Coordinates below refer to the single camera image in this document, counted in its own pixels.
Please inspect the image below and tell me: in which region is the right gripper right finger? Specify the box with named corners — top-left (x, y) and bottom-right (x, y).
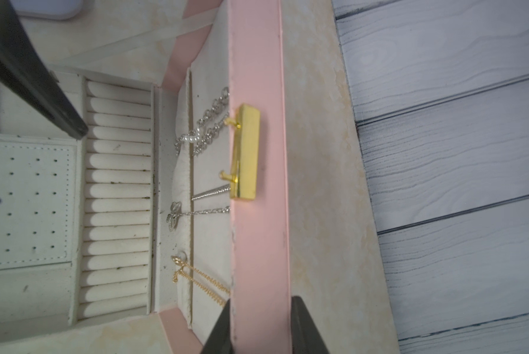
top-left (291, 296), bottom-right (329, 354)

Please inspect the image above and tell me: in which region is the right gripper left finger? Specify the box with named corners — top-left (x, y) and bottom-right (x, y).
top-left (200, 300), bottom-right (233, 354)

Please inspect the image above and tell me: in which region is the gold jewelry chain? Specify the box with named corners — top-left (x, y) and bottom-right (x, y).
top-left (171, 250), bottom-right (232, 307)

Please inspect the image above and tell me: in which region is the pink jewelry box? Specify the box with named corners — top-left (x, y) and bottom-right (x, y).
top-left (0, 1), bottom-right (293, 353)

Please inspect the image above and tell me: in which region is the lavender mat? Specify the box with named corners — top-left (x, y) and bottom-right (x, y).
top-left (10, 0), bottom-right (84, 21)

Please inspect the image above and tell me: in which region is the silver pendant necklace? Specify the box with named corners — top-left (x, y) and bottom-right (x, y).
top-left (166, 183), bottom-right (232, 233)

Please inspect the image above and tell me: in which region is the silver chain necklace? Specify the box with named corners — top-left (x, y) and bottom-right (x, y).
top-left (174, 86), bottom-right (231, 156)

